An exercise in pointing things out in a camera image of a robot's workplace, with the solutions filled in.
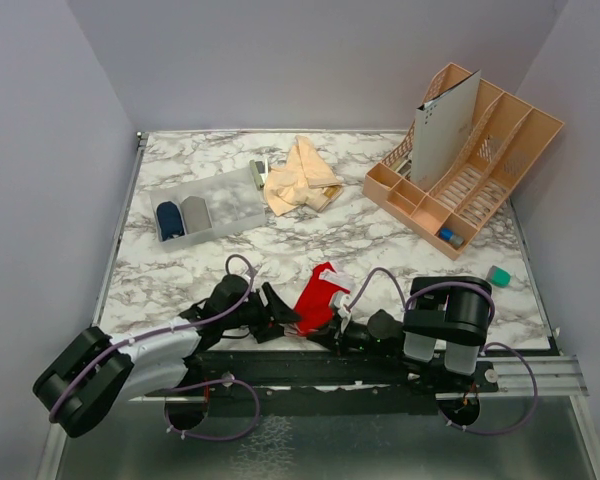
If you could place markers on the red boxer underwear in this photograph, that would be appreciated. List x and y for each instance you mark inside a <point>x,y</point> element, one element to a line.
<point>314,303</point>

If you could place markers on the grey rolled underwear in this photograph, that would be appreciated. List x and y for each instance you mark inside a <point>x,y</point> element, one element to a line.
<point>195,214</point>

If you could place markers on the white folder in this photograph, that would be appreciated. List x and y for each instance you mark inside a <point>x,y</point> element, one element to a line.
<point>442,127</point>

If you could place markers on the blue capped small bottle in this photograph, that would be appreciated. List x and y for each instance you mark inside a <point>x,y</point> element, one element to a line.
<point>455,240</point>

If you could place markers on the navy rolled underwear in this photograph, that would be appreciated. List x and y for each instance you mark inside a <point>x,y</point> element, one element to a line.
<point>169,221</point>

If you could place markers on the clear plastic storage box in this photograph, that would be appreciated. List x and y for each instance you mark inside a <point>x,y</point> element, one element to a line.
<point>233,201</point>

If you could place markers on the beige underwear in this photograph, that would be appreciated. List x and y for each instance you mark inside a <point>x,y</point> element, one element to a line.
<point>305,180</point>

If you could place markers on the peach desk organizer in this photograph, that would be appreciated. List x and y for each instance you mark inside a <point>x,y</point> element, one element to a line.
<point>507,137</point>

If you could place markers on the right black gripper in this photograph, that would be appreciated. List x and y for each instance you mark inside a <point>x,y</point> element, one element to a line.
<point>333,337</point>

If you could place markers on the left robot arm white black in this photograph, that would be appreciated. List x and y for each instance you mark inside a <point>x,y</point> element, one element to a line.
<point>97,370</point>

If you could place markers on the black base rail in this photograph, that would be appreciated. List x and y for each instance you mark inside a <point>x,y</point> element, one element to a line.
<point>317,383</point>

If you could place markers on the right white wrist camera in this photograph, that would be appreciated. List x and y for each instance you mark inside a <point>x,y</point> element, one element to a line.
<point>339,304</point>

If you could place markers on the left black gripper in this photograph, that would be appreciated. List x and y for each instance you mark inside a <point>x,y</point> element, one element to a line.
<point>269,328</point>

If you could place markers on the green grey eraser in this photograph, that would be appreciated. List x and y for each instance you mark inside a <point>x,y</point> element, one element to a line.
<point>498,277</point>

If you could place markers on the aluminium frame rail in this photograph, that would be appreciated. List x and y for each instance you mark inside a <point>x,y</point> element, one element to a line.
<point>531,422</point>

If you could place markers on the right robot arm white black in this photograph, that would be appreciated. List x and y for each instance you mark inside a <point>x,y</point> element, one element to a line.
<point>456,310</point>

